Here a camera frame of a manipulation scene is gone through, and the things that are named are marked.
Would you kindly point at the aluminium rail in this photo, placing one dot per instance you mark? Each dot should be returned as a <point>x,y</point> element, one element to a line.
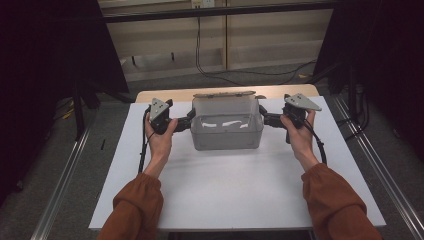
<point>63,186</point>
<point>383,166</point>

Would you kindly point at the yellow floor item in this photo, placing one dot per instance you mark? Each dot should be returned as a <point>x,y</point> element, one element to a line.
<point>67,114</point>

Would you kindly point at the grey plastic storage box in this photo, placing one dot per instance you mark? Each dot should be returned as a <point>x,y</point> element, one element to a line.
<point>226,138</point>

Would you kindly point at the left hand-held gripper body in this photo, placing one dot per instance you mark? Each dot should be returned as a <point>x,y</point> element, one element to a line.
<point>160,116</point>

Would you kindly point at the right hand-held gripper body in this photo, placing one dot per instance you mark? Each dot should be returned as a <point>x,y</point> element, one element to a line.
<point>298,106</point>

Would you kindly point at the person's right hand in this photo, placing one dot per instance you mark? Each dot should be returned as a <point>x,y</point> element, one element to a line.
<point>303,140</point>

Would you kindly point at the black curtain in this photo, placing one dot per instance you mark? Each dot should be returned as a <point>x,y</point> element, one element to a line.
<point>40,66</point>
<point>393,50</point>

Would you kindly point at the small black floor item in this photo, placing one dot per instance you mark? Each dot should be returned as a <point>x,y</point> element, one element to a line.
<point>103,144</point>

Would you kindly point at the white wall outlet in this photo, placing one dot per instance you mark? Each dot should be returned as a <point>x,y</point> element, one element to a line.
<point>202,3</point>

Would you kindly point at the person's left hand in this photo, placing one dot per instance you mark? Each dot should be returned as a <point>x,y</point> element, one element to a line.
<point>160,145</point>

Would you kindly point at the wooden table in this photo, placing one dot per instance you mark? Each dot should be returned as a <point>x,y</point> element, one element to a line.
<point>166,95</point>

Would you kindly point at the black horizontal bar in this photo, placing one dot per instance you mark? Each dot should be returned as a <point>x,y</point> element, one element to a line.
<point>216,11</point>

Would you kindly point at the white board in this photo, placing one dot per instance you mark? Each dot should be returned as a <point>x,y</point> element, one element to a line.
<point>233,190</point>

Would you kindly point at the black stand post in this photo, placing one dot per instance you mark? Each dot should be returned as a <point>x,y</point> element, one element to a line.
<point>78,113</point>

